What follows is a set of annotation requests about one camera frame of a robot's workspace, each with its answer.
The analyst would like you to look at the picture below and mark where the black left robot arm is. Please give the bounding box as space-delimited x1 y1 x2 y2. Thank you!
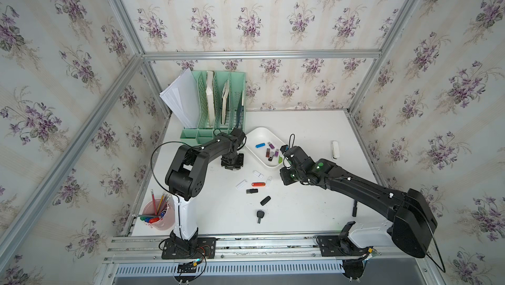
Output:
165 128 246 242

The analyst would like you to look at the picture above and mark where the white book in organizer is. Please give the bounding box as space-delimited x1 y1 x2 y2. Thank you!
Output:
205 71 216 128

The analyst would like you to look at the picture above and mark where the beige notebook in organizer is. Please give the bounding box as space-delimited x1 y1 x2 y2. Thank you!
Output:
221 80 230 124

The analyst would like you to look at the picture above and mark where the green desk file organizer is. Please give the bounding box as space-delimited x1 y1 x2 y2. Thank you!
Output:
180 71 246 146

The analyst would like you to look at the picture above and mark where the white plastic storage box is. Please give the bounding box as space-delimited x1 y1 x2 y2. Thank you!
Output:
245 127 286 169

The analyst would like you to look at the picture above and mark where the black marker pen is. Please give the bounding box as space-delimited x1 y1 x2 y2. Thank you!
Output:
352 200 358 217

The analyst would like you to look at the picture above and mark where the black car key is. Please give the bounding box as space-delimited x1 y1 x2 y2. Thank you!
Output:
256 210 264 224

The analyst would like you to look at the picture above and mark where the white ribbed usb drive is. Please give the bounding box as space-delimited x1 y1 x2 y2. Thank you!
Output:
253 170 264 178

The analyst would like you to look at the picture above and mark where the dark grey usb drive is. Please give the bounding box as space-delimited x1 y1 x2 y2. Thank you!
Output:
246 188 259 194

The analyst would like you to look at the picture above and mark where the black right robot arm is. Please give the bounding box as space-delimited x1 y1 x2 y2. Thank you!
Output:
280 145 437 258

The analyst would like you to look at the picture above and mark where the pink pen cup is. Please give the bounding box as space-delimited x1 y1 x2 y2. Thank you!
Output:
140 198 175 231

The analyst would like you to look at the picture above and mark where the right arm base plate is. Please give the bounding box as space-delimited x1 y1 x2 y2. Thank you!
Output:
316 221 373 257

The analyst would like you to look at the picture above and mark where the red orange usb drive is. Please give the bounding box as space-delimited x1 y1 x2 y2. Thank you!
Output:
252 182 266 188

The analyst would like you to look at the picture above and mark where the white paper stack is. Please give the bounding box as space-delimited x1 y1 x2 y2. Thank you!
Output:
159 69 201 129

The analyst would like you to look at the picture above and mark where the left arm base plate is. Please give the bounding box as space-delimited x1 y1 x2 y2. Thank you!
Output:
160 236 217 259

